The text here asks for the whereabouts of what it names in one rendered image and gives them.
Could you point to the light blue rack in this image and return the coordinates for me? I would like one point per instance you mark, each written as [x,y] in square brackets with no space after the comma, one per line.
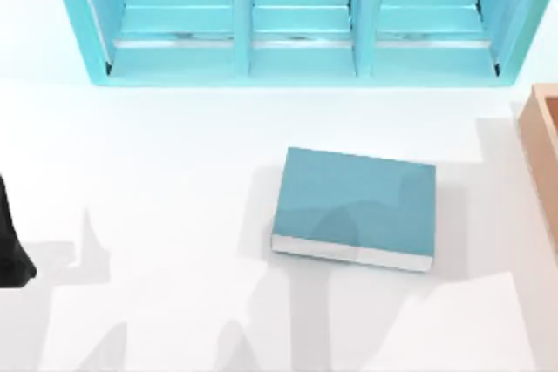
[301,62]

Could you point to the salmon-coloured shallow box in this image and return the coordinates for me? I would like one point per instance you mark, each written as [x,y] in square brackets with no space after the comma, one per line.
[542,150]

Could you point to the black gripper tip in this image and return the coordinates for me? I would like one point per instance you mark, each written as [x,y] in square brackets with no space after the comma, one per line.
[11,250]

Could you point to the teal blue book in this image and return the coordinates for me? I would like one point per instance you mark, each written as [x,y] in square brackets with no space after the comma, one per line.
[353,204]

